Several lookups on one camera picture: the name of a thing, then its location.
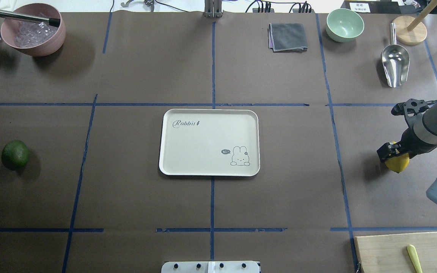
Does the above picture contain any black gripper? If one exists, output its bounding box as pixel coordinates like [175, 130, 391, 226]
[377, 99, 437, 163]

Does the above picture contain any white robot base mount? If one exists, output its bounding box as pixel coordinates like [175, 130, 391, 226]
[161, 260, 261, 273]

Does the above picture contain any steel scoop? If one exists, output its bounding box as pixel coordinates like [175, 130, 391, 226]
[381, 22, 410, 88]

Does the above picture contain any yellow plastic knife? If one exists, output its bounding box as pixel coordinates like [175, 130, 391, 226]
[406, 244, 423, 273]

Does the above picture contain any beige rabbit tray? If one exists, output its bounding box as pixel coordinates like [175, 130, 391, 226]
[159, 109, 260, 177]

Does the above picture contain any wooden cutting board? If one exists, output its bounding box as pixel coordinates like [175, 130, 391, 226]
[354, 232, 437, 273]

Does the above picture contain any yellow lemon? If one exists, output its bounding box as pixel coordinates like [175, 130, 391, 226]
[385, 153, 410, 173]

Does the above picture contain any grey folded cloth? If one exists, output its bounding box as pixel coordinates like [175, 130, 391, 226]
[268, 23, 308, 52]

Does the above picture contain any pink bowl with ice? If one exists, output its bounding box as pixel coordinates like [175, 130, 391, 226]
[0, 3, 66, 57]

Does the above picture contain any green lime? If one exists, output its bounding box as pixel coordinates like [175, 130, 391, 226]
[1, 140, 31, 170]

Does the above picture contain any mint green bowl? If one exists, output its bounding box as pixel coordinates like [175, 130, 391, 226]
[326, 8, 365, 42]

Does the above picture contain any metal muddler stick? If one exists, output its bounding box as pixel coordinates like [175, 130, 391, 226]
[0, 10, 61, 28]

